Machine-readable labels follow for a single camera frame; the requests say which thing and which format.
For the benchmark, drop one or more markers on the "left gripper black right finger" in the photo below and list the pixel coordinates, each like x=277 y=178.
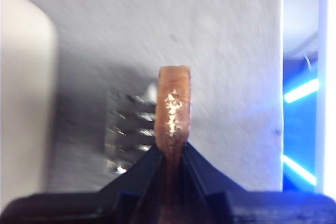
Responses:
x=202 y=179

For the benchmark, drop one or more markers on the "cream steel two-slot toaster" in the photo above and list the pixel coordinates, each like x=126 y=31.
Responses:
x=23 y=90

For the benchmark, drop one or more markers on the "steel bread rack blue top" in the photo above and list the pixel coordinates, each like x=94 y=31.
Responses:
x=123 y=129

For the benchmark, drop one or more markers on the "seeded brown bread slice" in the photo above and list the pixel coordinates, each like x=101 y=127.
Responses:
x=173 y=90

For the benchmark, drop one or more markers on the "white vertical post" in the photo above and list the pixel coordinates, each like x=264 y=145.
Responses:
x=323 y=77

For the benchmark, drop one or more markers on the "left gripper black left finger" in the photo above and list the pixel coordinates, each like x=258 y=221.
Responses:
x=141 y=182

